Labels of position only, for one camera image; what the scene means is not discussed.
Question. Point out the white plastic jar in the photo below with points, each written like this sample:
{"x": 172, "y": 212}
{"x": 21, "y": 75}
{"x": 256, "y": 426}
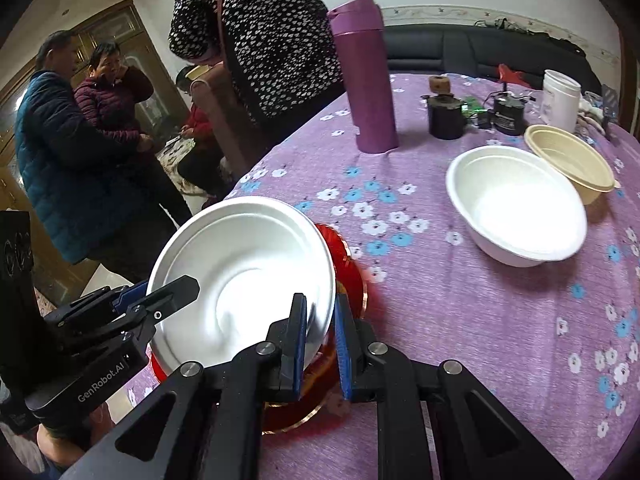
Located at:
{"x": 560, "y": 102}

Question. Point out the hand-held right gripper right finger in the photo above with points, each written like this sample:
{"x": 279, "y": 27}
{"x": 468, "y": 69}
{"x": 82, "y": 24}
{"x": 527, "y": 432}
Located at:
{"x": 342, "y": 355}

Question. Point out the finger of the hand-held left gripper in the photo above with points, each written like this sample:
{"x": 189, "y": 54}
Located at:
{"x": 127, "y": 296}
{"x": 170, "y": 296}

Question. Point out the purple thermos bottle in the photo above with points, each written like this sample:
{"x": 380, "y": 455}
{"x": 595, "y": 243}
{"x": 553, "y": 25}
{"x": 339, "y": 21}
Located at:
{"x": 367, "y": 90}

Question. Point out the small wooden spool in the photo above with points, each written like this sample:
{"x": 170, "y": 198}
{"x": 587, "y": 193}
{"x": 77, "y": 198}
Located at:
{"x": 440, "y": 83}

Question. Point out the green packet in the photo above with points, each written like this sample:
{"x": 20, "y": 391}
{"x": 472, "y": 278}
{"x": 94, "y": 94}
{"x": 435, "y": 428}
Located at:
{"x": 473, "y": 106}

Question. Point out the white deep bowl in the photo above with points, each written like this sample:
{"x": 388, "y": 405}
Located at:
{"x": 515, "y": 210}

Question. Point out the white cloth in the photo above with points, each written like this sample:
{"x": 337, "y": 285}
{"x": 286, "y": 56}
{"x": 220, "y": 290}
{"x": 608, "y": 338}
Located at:
{"x": 592, "y": 120}

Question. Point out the beige ribbed bowl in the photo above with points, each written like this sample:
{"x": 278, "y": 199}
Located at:
{"x": 565, "y": 155}

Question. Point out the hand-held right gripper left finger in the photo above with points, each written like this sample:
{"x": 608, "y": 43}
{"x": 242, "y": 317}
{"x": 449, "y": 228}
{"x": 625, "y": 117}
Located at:
{"x": 299, "y": 350}

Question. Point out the grey phone stand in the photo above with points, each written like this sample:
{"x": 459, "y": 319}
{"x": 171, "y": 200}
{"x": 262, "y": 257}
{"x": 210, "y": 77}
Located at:
{"x": 609, "y": 102}

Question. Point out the red plastic piece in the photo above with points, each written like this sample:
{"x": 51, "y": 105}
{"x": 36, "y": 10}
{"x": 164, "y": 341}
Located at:
{"x": 510, "y": 76}

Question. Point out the brown shoulder bag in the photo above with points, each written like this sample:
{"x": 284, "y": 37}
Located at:
{"x": 230, "y": 120}

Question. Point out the red glass plate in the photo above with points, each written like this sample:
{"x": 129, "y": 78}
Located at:
{"x": 350, "y": 270}

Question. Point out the black jar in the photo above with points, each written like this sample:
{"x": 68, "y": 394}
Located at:
{"x": 507, "y": 117}

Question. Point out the white shallow plate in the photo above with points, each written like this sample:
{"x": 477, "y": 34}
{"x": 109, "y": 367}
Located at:
{"x": 240, "y": 270}

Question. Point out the black sofa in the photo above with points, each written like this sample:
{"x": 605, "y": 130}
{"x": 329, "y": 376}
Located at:
{"x": 440, "y": 50}

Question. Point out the wooden door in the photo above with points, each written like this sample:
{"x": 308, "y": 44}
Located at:
{"x": 130, "y": 25}

